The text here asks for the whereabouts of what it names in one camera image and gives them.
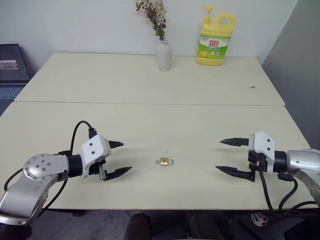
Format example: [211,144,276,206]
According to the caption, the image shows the dark rounded shape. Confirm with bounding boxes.
[185,211,227,240]
[124,211,152,240]

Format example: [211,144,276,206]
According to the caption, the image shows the dried flower bouquet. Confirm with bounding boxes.
[133,0,168,41]

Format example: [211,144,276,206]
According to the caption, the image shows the grey partition panel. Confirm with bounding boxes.
[260,0,320,153]

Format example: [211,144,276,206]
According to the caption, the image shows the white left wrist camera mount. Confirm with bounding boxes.
[80,135,112,179]

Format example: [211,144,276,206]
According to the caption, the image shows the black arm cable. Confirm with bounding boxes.
[3,120,98,213]
[258,170,319,214]

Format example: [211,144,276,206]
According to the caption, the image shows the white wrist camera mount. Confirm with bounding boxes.
[80,135,112,179]
[248,130,276,174]

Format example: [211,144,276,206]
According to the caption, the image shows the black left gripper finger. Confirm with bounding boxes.
[108,140,125,150]
[103,166,133,182]

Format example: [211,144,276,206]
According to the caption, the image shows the white ribbed object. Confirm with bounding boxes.
[250,212,269,227]

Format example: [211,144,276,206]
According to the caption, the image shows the yellow detergent pump bottle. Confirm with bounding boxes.
[195,5,237,67]

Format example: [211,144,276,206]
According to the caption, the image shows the dark laptop keyboard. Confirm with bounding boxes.
[0,84,27,101]

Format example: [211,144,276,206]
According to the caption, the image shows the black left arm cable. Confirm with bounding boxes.
[3,120,98,213]

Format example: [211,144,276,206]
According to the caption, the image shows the white ceramic vase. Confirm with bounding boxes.
[156,36,173,72]

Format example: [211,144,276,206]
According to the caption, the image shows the black framed screen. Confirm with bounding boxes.
[0,43,31,84]

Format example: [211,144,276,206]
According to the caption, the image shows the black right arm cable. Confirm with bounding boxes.
[258,170,319,214]

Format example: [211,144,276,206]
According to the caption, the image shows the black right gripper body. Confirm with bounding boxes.
[247,149,268,183]

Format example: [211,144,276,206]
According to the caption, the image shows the small brass padlock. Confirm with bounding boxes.
[159,156,174,167]

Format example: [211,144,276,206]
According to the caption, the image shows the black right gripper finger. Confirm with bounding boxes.
[215,165,251,180]
[219,136,251,148]

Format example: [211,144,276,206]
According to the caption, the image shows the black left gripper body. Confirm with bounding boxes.
[87,157,108,182]

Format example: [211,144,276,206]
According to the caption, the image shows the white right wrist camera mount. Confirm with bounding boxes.
[248,130,276,174]

